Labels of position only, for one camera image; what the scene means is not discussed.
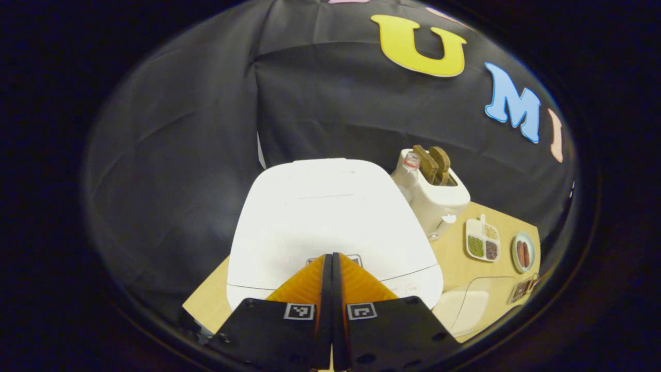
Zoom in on black backdrop cloth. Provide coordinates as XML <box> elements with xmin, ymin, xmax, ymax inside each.
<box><xmin>85</xmin><ymin>0</ymin><xmax>576</xmax><ymax>331</ymax></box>

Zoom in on white divided bean plate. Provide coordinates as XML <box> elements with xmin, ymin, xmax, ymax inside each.
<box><xmin>465</xmin><ymin>214</ymin><xmax>500</xmax><ymax>262</ymax></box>

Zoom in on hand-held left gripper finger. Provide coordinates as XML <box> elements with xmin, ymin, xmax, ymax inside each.
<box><xmin>332</xmin><ymin>252</ymin><xmax>460</xmax><ymax>372</ymax></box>
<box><xmin>207</xmin><ymin>253</ymin><xmax>333</xmax><ymax>372</ymax></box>

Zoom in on pale green round plate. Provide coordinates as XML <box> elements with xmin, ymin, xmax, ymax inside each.
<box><xmin>511</xmin><ymin>232</ymin><xmax>536</xmax><ymax>273</ymax></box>

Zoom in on white rice cooker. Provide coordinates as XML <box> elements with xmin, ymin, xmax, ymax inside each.
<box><xmin>226</xmin><ymin>158</ymin><xmax>444</xmax><ymax>311</ymax></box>

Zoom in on cream toaster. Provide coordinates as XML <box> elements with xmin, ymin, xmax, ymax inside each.
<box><xmin>400</xmin><ymin>147</ymin><xmax>471</xmax><ymax>242</ymax></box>

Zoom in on clear glass dish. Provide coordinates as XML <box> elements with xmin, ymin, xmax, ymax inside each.
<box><xmin>433</xmin><ymin>276</ymin><xmax>522</xmax><ymax>339</ymax></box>

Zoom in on brown bread slice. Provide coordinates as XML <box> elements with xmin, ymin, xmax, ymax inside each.
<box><xmin>430</xmin><ymin>146</ymin><xmax>452</xmax><ymax>186</ymax></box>
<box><xmin>412</xmin><ymin>145</ymin><xmax>439</xmax><ymax>184</ymax></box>

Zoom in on clear plastic water bottle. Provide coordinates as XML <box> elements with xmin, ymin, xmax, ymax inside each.
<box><xmin>391</xmin><ymin>151</ymin><xmax>421</xmax><ymax>203</ymax></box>

